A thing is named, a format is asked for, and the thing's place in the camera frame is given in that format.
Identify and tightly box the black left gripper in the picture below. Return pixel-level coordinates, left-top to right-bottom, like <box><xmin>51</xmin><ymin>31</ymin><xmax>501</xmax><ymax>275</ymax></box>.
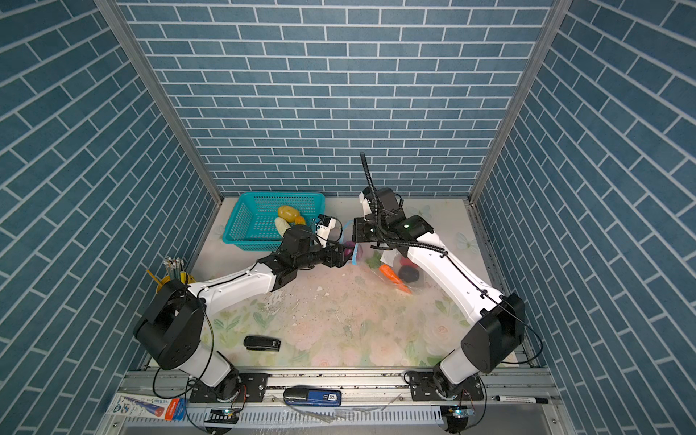
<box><xmin>293</xmin><ymin>236</ymin><xmax>356</xmax><ymax>271</ymax></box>

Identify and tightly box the purple toy eggplant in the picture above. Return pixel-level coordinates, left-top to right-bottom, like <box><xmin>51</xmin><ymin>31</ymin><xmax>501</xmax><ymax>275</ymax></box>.
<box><xmin>344</xmin><ymin>242</ymin><xmax>357</xmax><ymax>264</ymax></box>

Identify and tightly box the clear zip top bag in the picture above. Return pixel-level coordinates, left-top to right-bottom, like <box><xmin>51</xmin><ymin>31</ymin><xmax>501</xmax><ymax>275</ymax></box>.
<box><xmin>341</xmin><ymin>223</ymin><xmax>432</xmax><ymax>295</ymax></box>

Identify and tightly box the orange toy carrot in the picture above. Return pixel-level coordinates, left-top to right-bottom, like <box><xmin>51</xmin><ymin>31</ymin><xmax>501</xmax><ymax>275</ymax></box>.
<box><xmin>365</xmin><ymin>250</ymin><xmax>411</xmax><ymax>295</ymax></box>

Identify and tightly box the dark toy avocado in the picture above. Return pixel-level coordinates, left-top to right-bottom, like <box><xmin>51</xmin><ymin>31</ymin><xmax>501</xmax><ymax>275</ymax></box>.
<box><xmin>398</xmin><ymin>266</ymin><xmax>421</xmax><ymax>284</ymax></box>

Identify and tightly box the white toy daikon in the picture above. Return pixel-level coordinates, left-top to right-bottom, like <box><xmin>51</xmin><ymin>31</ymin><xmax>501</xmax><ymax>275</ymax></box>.
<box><xmin>274</xmin><ymin>217</ymin><xmax>291</xmax><ymax>237</ymax></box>

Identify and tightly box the red toy strawberry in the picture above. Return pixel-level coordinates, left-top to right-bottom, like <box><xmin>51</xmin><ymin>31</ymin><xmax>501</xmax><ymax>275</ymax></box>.
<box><xmin>400</xmin><ymin>257</ymin><xmax>419</xmax><ymax>271</ymax></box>

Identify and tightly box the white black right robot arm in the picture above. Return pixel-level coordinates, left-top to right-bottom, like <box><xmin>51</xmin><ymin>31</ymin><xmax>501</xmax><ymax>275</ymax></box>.
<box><xmin>353</xmin><ymin>215</ymin><xmax>526</xmax><ymax>398</ymax></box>

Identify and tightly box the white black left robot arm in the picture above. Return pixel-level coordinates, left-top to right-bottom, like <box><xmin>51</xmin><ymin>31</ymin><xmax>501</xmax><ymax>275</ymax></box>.
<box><xmin>133</xmin><ymin>244</ymin><xmax>351</xmax><ymax>398</ymax></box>

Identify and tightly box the teal plastic basket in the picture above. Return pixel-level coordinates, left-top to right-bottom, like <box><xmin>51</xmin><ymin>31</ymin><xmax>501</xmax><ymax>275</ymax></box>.
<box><xmin>222</xmin><ymin>192</ymin><xmax>326</xmax><ymax>252</ymax></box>

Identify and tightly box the black stapler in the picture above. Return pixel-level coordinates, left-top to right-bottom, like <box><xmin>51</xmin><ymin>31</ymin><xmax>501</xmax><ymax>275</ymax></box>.
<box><xmin>243</xmin><ymin>335</ymin><xmax>282</xmax><ymax>352</ymax></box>

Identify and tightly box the blue black box cutter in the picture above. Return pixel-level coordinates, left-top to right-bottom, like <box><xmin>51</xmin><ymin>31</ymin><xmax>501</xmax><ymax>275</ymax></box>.
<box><xmin>283</xmin><ymin>386</ymin><xmax>342</xmax><ymax>407</ymax></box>

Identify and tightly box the yellow pen cup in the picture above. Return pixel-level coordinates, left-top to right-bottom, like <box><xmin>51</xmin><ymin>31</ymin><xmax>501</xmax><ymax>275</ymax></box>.
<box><xmin>146</xmin><ymin>257</ymin><xmax>196</xmax><ymax>293</ymax></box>

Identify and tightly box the black marker pen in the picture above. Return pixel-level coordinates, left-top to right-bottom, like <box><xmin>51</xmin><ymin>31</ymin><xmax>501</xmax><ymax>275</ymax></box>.
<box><xmin>493</xmin><ymin>395</ymin><xmax>549</xmax><ymax>404</ymax></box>

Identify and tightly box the red blue pencil box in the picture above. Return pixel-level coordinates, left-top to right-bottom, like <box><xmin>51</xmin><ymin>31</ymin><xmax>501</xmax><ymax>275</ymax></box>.
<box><xmin>106</xmin><ymin>393</ymin><xmax>187</xmax><ymax>422</ymax></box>

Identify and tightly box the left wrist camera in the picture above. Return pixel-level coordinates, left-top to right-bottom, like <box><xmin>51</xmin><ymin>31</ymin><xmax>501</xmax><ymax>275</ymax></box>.
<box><xmin>279</xmin><ymin>214</ymin><xmax>338</xmax><ymax>254</ymax></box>

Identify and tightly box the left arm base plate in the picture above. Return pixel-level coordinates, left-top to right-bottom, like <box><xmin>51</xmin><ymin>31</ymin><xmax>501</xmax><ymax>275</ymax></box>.
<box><xmin>188</xmin><ymin>373</ymin><xmax>269</xmax><ymax>403</ymax></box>

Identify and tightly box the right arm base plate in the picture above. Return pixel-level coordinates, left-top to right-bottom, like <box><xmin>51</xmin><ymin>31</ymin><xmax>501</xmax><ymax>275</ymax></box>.
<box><xmin>402</xmin><ymin>371</ymin><xmax>485</xmax><ymax>402</ymax></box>

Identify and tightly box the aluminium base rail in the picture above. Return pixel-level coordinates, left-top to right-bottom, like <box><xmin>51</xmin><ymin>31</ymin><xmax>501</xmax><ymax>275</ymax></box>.
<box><xmin>97</xmin><ymin>368</ymin><xmax>575</xmax><ymax>434</ymax></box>

